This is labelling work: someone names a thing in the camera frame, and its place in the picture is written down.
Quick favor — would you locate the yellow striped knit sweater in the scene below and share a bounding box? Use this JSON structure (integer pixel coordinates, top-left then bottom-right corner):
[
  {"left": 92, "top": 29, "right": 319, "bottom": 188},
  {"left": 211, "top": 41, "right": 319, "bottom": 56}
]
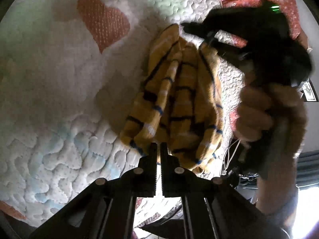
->
[{"left": 120, "top": 24, "right": 224, "bottom": 174}]

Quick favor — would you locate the quilted heart-pattern blanket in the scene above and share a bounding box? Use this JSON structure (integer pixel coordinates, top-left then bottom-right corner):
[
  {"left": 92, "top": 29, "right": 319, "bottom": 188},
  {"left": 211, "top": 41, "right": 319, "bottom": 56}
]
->
[{"left": 0, "top": 0, "right": 246, "bottom": 229}]

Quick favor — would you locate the person's right hand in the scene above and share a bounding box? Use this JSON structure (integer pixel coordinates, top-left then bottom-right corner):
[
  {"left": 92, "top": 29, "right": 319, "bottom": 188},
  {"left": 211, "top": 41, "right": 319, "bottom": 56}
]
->
[{"left": 235, "top": 73, "right": 307, "bottom": 157}]

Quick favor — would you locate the white cable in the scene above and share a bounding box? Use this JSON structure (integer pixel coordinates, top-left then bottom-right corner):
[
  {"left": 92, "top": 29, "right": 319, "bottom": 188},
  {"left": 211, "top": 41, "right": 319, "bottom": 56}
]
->
[{"left": 223, "top": 139, "right": 242, "bottom": 173}]

